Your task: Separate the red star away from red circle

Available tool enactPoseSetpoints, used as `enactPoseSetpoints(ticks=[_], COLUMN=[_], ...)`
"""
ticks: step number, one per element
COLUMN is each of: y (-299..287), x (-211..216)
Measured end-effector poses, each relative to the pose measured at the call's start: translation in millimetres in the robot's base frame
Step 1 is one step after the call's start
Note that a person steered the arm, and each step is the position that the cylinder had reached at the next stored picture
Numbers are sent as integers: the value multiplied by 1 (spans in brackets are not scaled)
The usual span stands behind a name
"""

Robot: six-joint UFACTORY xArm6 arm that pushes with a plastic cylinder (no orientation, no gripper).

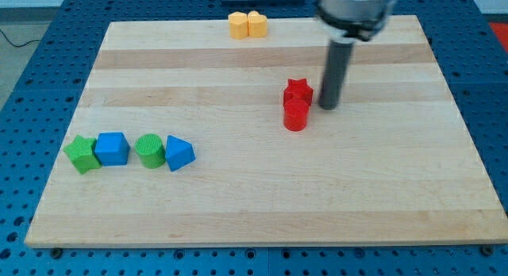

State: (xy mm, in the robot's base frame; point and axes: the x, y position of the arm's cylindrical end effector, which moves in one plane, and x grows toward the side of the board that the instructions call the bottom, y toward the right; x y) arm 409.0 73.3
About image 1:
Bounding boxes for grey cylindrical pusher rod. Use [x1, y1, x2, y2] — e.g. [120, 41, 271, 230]
[318, 40, 353, 110]

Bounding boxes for red star block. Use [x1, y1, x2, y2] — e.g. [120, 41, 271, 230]
[283, 79, 314, 106]

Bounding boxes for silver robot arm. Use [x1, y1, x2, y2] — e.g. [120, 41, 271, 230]
[317, 0, 396, 110]

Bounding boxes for green star block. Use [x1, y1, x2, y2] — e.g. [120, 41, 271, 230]
[63, 135, 102, 174]

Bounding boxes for red cylinder block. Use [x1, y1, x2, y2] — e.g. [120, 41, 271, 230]
[283, 98, 310, 132]

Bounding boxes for yellow heart block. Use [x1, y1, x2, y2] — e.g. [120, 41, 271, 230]
[247, 10, 267, 38]

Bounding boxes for yellow hexagon block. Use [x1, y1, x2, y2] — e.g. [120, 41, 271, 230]
[228, 12, 248, 40]

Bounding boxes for wooden board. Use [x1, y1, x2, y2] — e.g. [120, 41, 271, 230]
[25, 15, 507, 248]

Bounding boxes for blue triangle block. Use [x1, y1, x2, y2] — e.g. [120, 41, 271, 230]
[165, 136, 196, 171]

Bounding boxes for green cylinder block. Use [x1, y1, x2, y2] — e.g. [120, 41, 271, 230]
[134, 133, 166, 169]

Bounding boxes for blue cube block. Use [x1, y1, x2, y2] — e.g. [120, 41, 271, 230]
[94, 132, 130, 166]

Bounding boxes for black cable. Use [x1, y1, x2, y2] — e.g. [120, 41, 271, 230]
[0, 29, 43, 48]

